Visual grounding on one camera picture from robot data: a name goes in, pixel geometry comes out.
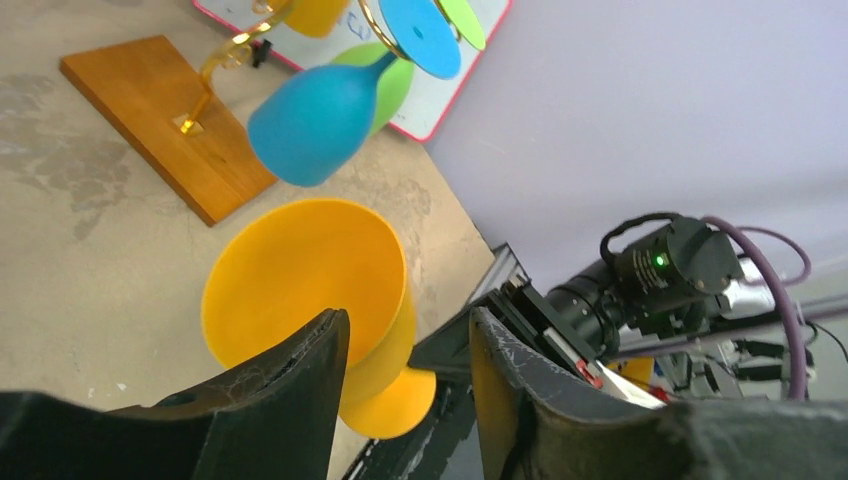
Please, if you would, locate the blue plastic wine glass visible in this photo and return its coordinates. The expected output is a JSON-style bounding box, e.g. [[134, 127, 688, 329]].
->
[[246, 0, 463, 189]]

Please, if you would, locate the orange plastic wine glass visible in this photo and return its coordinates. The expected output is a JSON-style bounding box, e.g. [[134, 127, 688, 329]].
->
[[283, 0, 349, 38]]

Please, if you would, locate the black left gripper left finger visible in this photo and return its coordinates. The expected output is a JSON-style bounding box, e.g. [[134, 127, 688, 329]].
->
[[1, 309, 350, 479]]

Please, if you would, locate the gold wire glass rack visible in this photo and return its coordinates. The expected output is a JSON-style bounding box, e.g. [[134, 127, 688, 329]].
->
[[58, 0, 425, 229]]

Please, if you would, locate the pink framed whiteboard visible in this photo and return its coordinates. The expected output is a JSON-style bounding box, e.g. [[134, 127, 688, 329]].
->
[[193, 0, 512, 142]]

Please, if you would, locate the green plastic wine glass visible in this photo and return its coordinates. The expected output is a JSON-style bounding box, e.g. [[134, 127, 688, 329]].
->
[[334, 1, 488, 124]]

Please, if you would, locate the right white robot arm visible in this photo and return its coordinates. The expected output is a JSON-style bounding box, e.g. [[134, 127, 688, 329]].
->
[[502, 212, 811, 398]]

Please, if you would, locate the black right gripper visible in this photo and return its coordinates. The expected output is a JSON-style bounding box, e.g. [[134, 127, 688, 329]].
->
[[486, 275, 623, 385]]

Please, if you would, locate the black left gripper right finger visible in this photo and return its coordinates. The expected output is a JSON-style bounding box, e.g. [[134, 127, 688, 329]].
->
[[469, 308, 847, 479]]

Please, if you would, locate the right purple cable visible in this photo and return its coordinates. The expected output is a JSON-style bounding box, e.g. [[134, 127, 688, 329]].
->
[[698, 215, 814, 402]]

